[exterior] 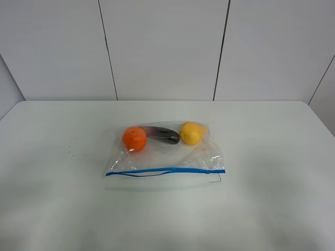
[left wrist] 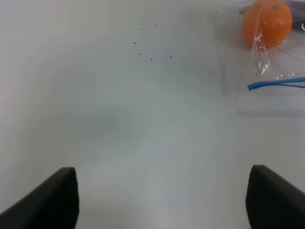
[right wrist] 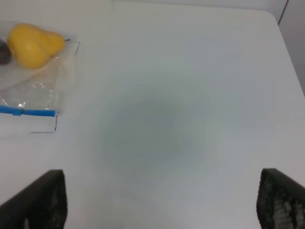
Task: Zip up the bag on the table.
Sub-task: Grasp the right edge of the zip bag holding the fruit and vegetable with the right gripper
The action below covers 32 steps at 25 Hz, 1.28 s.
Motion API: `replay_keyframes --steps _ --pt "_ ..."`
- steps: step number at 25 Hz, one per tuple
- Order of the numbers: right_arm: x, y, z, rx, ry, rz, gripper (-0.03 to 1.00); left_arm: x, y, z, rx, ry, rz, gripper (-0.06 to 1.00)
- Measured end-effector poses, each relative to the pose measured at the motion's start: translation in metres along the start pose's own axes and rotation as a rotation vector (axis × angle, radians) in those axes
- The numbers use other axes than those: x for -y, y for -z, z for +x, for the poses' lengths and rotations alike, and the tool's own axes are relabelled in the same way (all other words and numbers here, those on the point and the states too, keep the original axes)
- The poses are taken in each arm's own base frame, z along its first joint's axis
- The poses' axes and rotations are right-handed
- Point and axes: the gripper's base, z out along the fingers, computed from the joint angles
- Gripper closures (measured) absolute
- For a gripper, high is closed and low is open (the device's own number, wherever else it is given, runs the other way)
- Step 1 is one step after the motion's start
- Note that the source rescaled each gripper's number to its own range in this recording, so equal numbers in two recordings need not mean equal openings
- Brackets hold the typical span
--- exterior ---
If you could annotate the orange fruit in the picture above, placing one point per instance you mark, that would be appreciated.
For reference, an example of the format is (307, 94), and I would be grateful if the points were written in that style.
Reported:
(134, 139)

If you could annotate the clear zip bag blue seal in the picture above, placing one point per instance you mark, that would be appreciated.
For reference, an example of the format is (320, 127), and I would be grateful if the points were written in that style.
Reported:
(158, 158)

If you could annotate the dark purple eggplant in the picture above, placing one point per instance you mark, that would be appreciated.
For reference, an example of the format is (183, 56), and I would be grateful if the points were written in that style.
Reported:
(161, 134)

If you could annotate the yellow pear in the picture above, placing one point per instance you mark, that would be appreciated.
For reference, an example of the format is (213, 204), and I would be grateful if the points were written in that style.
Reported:
(192, 133)

